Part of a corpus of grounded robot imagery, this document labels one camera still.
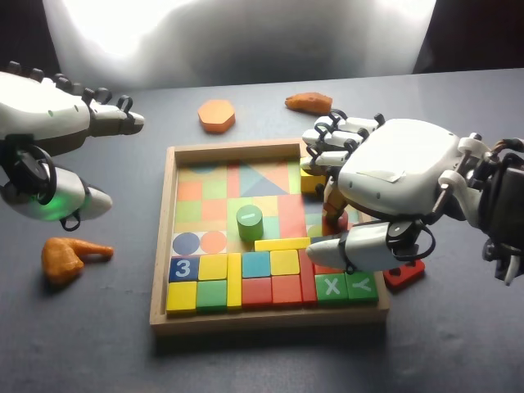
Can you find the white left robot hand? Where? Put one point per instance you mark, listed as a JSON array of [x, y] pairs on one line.
[[37, 110]]

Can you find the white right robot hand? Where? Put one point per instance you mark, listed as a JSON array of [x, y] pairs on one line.
[[401, 163]]

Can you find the green minus cylinder block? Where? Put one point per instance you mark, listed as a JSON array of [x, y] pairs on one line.
[[249, 229]]

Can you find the red two-hole block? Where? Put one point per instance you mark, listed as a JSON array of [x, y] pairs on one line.
[[405, 276]]

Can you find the orange hexagon block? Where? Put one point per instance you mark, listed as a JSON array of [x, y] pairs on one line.
[[216, 116]]

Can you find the yellow wooden cube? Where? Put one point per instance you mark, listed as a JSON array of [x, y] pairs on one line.
[[311, 182], [213, 266], [181, 295], [284, 262]]

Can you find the orange-brown toy food piece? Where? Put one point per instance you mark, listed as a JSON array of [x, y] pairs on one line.
[[307, 101]]

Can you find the green letter Y cube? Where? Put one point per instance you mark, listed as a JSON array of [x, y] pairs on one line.
[[362, 285]]

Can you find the green letter X cube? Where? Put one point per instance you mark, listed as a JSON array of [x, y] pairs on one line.
[[331, 287]]

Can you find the yellow wooden bar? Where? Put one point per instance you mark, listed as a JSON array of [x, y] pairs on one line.
[[282, 244], [234, 282]]

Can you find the orange toy chicken drumstick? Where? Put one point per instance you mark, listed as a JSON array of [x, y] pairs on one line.
[[61, 258]]

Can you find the red wooden bar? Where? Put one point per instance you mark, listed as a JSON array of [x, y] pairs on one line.
[[308, 282]]

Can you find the red wooden cube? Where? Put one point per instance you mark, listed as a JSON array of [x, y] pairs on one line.
[[286, 290], [257, 291]]

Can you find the teal wooden cube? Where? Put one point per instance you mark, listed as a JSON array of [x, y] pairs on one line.
[[256, 264]]

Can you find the wooden puzzle tray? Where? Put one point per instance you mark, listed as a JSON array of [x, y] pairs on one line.
[[196, 192]]

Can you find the green wooden cube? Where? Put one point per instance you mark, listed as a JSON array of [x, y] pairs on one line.
[[211, 294]]

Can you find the grey table cloth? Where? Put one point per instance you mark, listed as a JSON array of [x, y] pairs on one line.
[[102, 348]]

